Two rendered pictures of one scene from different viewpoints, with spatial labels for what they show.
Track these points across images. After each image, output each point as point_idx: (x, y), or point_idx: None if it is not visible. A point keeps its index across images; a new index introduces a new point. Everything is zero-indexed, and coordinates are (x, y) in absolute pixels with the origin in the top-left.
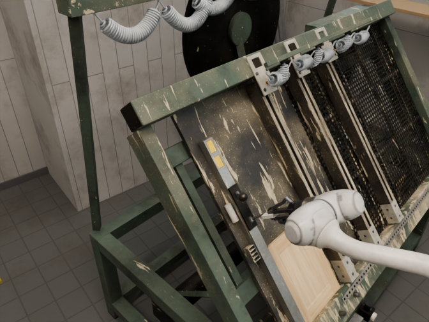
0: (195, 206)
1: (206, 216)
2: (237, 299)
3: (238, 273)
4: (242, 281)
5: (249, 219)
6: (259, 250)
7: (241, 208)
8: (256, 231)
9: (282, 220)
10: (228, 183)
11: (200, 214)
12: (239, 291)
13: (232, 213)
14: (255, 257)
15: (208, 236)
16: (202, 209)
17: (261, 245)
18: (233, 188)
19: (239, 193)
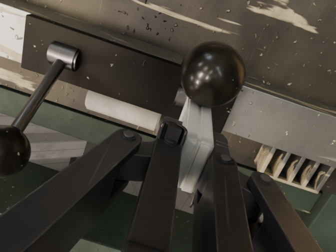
0: (55, 130)
1: (98, 130)
2: None
3: (294, 187)
4: (321, 195)
5: (183, 107)
6: (311, 158)
7: (124, 91)
8: (258, 105)
9: (253, 202)
10: (8, 42)
11: (83, 139)
12: (320, 230)
13: (119, 115)
14: (307, 180)
15: (91, 242)
16: (76, 124)
17: (310, 135)
18: (33, 47)
19: (62, 50)
